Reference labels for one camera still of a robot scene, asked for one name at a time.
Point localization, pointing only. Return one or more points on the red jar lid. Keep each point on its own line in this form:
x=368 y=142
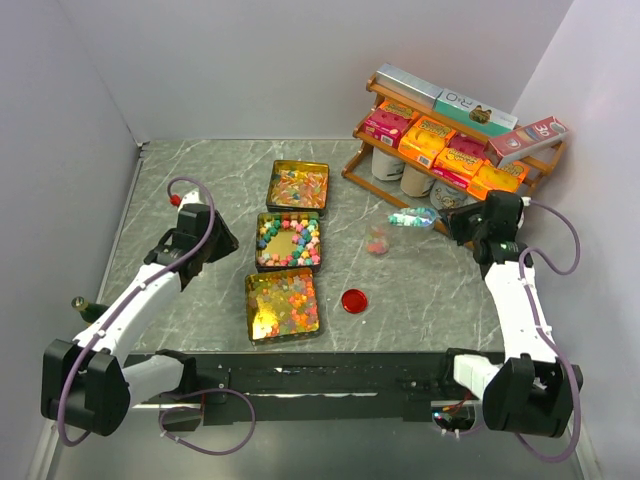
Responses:
x=354 y=301

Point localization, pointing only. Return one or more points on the gold tin of gummy candies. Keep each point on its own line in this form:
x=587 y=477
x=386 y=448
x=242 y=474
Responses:
x=282 y=306

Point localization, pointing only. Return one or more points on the gold tin of star candies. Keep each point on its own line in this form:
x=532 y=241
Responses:
x=288 y=240

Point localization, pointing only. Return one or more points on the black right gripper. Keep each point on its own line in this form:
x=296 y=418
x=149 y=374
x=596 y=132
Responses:
x=457 y=216

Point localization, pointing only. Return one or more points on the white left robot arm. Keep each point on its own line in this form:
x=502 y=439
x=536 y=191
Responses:
x=86 y=382

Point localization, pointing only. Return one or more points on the clear glass jar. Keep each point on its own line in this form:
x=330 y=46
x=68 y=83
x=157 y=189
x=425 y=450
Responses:
x=377 y=238

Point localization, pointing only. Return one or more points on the monkey print cup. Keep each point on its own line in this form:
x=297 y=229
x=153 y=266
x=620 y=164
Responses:
x=443 y=196

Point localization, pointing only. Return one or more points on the beige cup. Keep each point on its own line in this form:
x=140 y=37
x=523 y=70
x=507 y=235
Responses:
x=415 y=183

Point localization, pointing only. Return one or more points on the teal cat box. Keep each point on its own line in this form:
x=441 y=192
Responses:
x=474 y=114

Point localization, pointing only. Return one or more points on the pink orange sponge box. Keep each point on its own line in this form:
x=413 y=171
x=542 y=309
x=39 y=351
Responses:
x=460 y=160

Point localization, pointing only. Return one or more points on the silver metal scoop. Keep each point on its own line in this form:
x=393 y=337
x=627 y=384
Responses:
x=419 y=217

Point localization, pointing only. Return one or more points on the wooden two-tier shelf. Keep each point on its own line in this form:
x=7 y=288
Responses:
x=541 y=163

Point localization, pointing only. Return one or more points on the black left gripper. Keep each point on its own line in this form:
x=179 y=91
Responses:
x=228 y=242

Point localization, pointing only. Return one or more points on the silver long box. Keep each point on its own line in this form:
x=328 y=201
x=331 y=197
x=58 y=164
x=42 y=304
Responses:
x=408 y=85

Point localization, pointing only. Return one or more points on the orange yellow sponge box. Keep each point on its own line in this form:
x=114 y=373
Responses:
x=507 y=178

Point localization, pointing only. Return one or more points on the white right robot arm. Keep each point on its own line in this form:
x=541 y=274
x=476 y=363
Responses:
x=535 y=391

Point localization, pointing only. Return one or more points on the green champagne bottle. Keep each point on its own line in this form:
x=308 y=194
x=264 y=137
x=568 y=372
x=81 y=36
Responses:
x=90 y=312

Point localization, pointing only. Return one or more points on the red long box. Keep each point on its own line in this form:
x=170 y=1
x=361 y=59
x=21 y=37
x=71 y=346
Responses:
x=524 y=141

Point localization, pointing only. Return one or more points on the white cup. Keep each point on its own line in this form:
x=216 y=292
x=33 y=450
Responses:
x=385 y=167

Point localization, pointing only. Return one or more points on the gold tin of stick candies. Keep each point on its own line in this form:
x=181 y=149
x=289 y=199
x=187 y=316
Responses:
x=298 y=186

